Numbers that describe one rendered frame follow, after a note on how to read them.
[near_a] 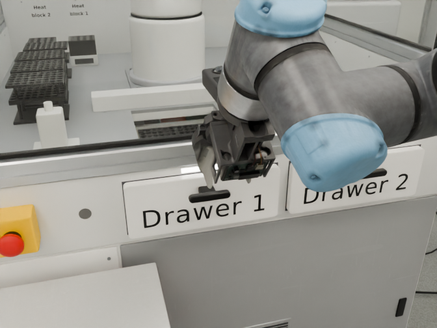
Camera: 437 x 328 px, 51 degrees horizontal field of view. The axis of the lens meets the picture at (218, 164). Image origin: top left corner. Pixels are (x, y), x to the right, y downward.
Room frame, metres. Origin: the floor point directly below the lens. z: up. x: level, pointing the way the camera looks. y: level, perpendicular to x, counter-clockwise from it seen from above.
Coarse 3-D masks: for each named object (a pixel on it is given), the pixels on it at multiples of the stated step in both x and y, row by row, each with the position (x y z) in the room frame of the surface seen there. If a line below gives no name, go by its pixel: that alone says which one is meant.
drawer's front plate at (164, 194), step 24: (144, 192) 0.69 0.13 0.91; (168, 192) 0.70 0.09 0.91; (192, 192) 0.71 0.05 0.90; (240, 192) 0.73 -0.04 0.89; (264, 192) 0.75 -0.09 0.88; (168, 216) 0.70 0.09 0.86; (192, 216) 0.71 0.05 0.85; (216, 216) 0.72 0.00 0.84; (240, 216) 0.73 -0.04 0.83; (264, 216) 0.75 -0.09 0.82
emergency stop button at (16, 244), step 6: (12, 234) 0.59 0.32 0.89; (0, 240) 0.58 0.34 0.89; (6, 240) 0.58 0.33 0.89; (12, 240) 0.58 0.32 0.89; (18, 240) 0.58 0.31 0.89; (0, 246) 0.57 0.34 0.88; (6, 246) 0.57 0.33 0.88; (12, 246) 0.58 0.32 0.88; (18, 246) 0.58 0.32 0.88; (0, 252) 0.57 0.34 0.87; (6, 252) 0.57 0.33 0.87; (12, 252) 0.58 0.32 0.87; (18, 252) 0.58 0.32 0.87
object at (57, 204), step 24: (408, 144) 0.85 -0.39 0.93; (432, 144) 0.86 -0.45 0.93; (168, 168) 0.72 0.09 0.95; (288, 168) 0.78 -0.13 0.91; (432, 168) 0.86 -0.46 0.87; (0, 192) 0.64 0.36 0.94; (24, 192) 0.65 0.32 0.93; (48, 192) 0.66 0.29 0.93; (72, 192) 0.67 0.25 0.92; (96, 192) 0.68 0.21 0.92; (120, 192) 0.69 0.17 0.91; (432, 192) 0.87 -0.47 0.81; (48, 216) 0.66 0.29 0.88; (72, 216) 0.67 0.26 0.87; (96, 216) 0.68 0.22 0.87; (120, 216) 0.69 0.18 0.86; (288, 216) 0.78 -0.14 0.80; (48, 240) 0.66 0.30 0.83; (72, 240) 0.67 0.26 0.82; (96, 240) 0.68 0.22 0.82; (120, 240) 0.69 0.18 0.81
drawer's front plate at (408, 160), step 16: (384, 160) 0.81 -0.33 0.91; (400, 160) 0.82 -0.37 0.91; (416, 160) 0.83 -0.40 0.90; (384, 176) 0.81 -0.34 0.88; (416, 176) 0.83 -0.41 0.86; (288, 192) 0.77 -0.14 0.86; (304, 192) 0.77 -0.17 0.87; (320, 192) 0.78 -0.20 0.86; (384, 192) 0.81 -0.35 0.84; (400, 192) 0.82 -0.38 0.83; (288, 208) 0.77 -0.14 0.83; (304, 208) 0.77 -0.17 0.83; (320, 208) 0.78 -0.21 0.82
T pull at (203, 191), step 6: (204, 186) 0.71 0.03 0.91; (204, 192) 0.69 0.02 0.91; (210, 192) 0.69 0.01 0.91; (216, 192) 0.69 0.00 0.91; (222, 192) 0.69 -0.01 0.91; (228, 192) 0.69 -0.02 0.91; (192, 198) 0.67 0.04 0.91; (198, 198) 0.67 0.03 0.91; (204, 198) 0.68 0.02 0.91; (210, 198) 0.68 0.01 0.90; (216, 198) 0.68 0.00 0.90; (222, 198) 0.69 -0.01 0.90
